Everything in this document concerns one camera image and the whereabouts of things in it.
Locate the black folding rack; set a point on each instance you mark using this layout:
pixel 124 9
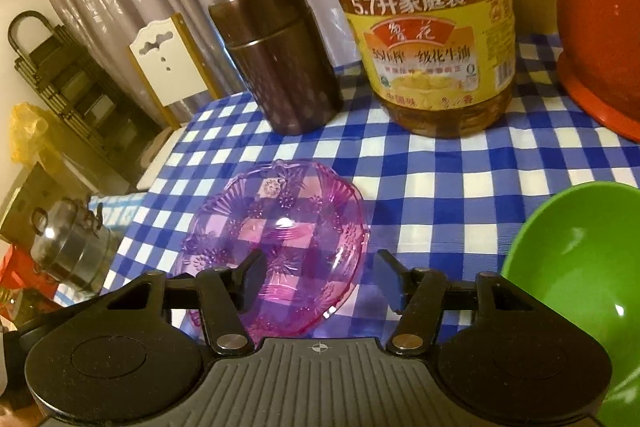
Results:
pixel 65 82

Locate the blue white checkered tablecloth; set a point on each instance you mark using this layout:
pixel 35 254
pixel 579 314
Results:
pixel 450 167

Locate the brown metal thermos jar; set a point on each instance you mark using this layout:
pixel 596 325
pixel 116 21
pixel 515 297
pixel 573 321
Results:
pixel 285 72

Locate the purple glass plate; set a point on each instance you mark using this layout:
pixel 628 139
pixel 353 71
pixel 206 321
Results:
pixel 300 217

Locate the red box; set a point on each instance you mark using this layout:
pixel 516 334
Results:
pixel 20 277

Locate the steel pot with lid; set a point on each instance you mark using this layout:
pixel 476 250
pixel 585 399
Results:
pixel 70 247

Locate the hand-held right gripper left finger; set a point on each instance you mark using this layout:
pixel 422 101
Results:
pixel 254 274

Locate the cardboard box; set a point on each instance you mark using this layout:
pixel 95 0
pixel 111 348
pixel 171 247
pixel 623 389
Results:
pixel 30 202

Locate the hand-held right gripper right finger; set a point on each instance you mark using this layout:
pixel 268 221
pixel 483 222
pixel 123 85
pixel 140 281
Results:
pixel 387 274

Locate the large cooking oil bottle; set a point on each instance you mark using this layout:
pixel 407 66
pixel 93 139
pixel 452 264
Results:
pixel 430 57

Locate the red electric pressure cooker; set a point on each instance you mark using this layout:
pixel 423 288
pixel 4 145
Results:
pixel 600 32

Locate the green plastic bowl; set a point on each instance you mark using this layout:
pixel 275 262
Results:
pixel 575 282

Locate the yellow plastic bag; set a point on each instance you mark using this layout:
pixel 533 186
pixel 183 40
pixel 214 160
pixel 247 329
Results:
pixel 27 132

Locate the wooden chair back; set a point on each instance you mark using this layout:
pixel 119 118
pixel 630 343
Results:
pixel 170 72

